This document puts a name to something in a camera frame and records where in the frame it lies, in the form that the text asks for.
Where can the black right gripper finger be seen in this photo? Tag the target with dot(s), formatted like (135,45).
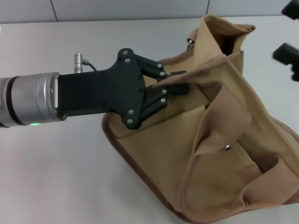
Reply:
(286,54)
(292,9)

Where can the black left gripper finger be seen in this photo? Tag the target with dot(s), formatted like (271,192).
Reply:
(180,89)

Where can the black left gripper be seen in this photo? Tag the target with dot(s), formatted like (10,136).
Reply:
(105,93)

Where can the khaki canvas food bag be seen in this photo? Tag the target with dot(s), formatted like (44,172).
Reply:
(222,163)

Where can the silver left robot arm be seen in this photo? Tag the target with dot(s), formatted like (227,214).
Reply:
(28,98)

